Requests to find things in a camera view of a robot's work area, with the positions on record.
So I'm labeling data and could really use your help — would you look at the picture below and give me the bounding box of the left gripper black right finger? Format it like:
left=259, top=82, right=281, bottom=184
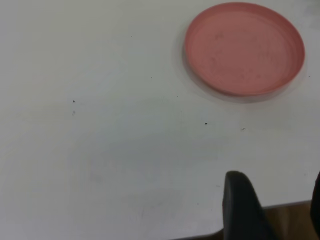
left=310, top=170, right=320, bottom=234

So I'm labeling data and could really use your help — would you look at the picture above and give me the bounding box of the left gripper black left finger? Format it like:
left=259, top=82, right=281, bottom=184
left=222, top=170, right=276, bottom=240

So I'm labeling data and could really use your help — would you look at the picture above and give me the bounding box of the pink round plate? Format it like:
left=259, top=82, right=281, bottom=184
left=184, top=1, right=306, bottom=97

